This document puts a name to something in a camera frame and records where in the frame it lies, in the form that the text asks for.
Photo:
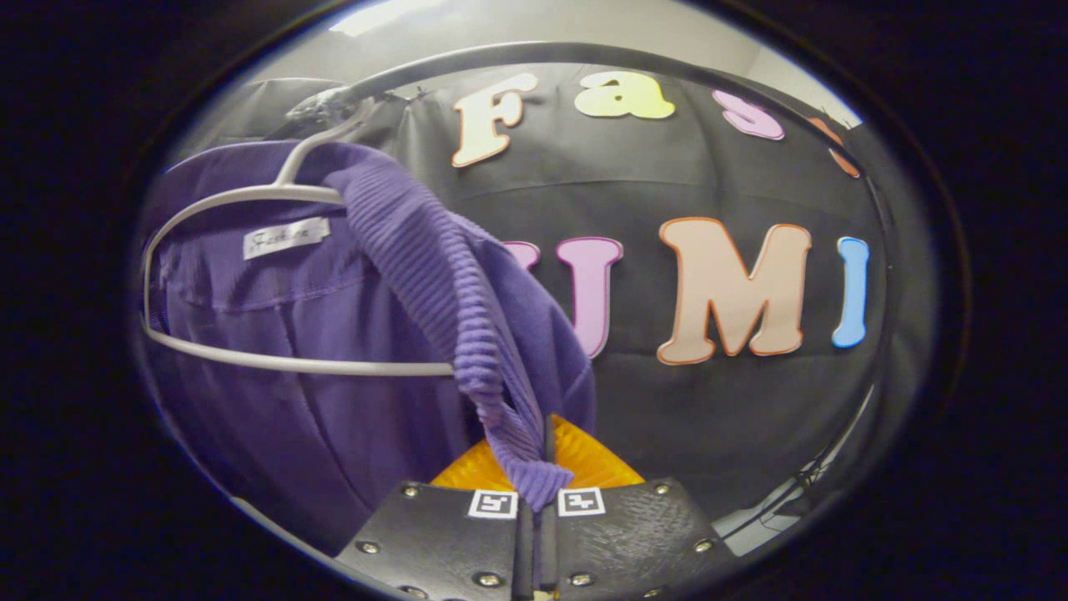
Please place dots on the black clothes rack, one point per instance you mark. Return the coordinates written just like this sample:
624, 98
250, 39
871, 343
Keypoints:
534, 52

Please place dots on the purple ribbed shirt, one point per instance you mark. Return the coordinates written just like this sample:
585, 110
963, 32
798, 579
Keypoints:
334, 417

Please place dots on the white plastic clothes hanger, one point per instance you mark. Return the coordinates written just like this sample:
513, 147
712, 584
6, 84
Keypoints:
250, 194

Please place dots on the clear tape wrap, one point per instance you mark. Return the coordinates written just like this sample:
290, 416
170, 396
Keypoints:
329, 102

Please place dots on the black backdrop cloth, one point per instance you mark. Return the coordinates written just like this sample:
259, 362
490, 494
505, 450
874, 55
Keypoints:
667, 175

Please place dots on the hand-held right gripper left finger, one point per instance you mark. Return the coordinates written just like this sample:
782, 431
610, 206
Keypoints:
442, 534

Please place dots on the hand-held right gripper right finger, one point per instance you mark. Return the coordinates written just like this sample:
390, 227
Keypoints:
626, 534

